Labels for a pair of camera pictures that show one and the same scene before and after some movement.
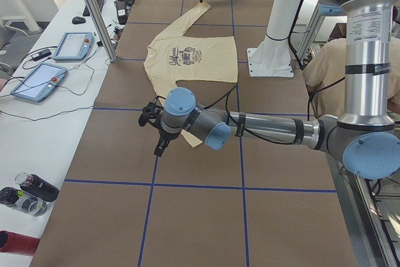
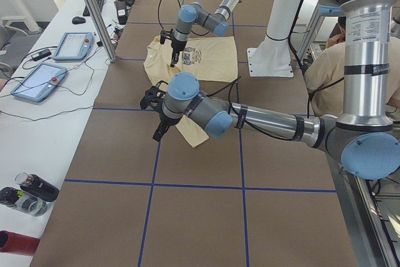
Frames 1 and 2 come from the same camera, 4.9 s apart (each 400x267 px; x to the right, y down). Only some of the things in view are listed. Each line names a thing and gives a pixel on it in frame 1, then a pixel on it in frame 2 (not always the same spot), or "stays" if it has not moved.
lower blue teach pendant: (40, 83) stays
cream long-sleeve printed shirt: (175, 57) stays
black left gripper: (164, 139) to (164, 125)
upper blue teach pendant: (74, 46) stays
